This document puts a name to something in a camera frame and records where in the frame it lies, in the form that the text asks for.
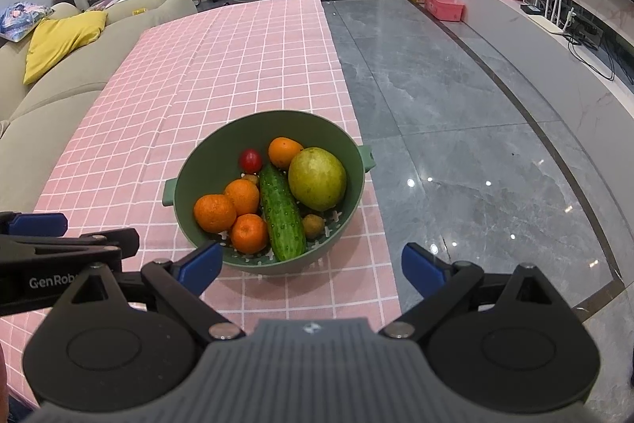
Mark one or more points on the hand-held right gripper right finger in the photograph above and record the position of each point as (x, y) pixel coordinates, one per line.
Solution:
(422, 265)

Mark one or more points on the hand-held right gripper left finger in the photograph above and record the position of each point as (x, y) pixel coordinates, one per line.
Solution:
(203, 265)

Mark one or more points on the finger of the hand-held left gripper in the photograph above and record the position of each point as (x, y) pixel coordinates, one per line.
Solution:
(74, 243)
(39, 224)

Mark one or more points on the orange mandarin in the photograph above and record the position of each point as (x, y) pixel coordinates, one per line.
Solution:
(214, 213)
(249, 233)
(283, 153)
(242, 196)

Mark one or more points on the small brown longan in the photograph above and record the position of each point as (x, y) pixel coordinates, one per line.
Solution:
(313, 226)
(250, 178)

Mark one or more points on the red cherry tomato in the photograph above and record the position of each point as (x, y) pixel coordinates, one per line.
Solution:
(251, 160)

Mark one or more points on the green colander bowl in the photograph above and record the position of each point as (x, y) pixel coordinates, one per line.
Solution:
(218, 145)

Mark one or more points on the green pear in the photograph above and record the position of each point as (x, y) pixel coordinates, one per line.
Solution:
(317, 179)

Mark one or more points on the green cucumber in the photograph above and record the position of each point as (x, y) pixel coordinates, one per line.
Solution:
(281, 215)

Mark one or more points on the beige sofa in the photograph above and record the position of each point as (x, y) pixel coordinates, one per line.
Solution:
(64, 106)

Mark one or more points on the person's leg in jeans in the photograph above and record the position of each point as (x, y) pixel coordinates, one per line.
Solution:
(15, 410)

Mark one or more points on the yellow pillow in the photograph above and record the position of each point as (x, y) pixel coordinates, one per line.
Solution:
(59, 41)

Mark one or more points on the blue printed pillow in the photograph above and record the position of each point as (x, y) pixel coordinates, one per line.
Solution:
(20, 19)

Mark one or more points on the pink checked tablecloth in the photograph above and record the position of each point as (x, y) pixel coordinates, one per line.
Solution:
(223, 56)

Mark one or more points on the pink box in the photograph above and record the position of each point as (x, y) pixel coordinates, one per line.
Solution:
(445, 4)

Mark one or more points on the white television cabinet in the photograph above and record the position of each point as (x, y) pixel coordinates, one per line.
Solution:
(500, 9)

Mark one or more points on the white router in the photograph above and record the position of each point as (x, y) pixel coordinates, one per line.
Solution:
(554, 17)

